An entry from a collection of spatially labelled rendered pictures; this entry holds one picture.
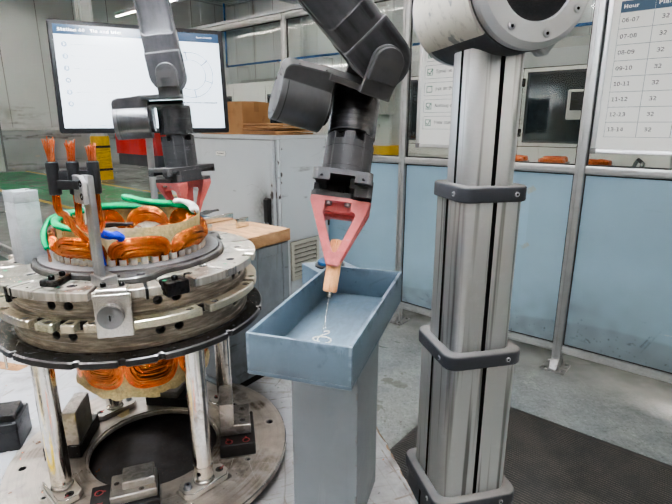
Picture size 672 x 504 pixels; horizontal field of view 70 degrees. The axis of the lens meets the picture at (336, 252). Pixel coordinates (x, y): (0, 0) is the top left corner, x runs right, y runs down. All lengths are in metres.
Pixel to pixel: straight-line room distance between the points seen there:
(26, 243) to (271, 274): 0.43
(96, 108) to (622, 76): 2.11
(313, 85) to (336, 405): 0.36
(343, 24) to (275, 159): 2.40
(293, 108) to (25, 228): 0.36
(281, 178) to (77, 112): 1.46
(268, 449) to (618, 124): 2.16
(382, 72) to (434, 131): 2.33
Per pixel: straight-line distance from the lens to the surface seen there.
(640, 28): 2.58
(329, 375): 0.47
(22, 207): 0.69
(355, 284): 0.69
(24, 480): 0.83
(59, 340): 0.61
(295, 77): 0.56
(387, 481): 0.75
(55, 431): 0.72
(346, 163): 0.55
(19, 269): 0.69
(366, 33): 0.55
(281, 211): 2.96
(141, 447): 0.86
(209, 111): 1.76
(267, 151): 2.92
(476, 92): 0.72
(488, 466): 0.91
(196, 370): 0.63
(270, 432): 0.80
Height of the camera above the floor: 1.26
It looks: 15 degrees down
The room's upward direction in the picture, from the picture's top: straight up
